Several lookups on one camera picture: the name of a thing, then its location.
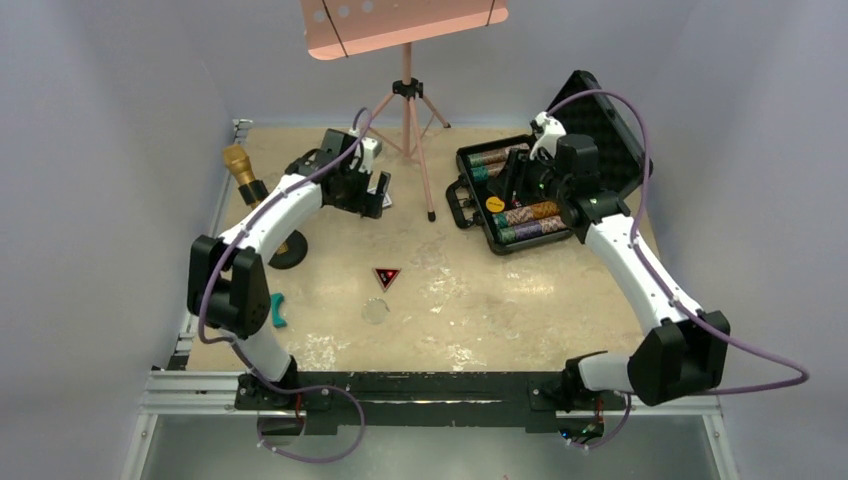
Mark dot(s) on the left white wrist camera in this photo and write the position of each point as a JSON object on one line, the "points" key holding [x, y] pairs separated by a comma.
{"points": [[365, 155]]}

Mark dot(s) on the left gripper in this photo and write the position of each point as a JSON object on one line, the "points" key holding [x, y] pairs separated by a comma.
{"points": [[365, 204]]}

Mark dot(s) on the teal curved plastic piece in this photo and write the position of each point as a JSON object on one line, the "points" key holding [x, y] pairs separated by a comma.
{"points": [[277, 300]]}

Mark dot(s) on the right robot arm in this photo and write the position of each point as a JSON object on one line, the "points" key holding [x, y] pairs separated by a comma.
{"points": [[684, 348]]}

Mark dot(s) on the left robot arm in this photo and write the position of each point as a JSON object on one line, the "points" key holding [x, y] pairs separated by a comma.
{"points": [[227, 286]]}

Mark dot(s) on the clear round disc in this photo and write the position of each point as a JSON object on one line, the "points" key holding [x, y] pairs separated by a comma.
{"points": [[375, 311]]}

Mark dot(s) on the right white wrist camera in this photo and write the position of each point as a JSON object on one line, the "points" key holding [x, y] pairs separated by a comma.
{"points": [[547, 131]]}

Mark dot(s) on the orange green chip row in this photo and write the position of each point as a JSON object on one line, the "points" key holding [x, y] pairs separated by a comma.
{"points": [[525, 214]]}

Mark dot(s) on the yellow big blind button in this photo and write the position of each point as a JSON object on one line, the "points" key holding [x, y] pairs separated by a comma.
{"points": [[495, 205]]}

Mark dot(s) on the black poker case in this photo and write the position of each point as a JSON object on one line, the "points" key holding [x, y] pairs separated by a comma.
{"points": [[582, 109]]}

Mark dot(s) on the pink music stand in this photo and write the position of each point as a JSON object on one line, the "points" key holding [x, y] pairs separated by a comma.
{"points": [[345, 28]]}

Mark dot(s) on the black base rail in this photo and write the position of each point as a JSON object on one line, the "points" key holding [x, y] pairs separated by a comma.
{"points": [[533, 401]]}

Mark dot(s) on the triangular all-in button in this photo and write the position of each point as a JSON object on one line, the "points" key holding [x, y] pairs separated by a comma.
{"points": [[386, 277]]}

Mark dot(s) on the gold microphone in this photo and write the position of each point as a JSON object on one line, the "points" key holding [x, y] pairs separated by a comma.
{"points": [[252, 190]]}

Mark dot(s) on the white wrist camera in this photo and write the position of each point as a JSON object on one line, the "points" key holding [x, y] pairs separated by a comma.
{"points": [[365, 155], [547, 131]]}

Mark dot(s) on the blue playing card deck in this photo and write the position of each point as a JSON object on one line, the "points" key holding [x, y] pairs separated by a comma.
{"points": [[386, 201]]}

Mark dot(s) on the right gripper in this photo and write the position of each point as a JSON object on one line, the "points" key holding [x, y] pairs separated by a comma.
{"points": [[516, 174]]}

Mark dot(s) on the black round microphone base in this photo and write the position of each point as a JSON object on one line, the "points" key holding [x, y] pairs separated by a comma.
{"points": [[290, 253]]}

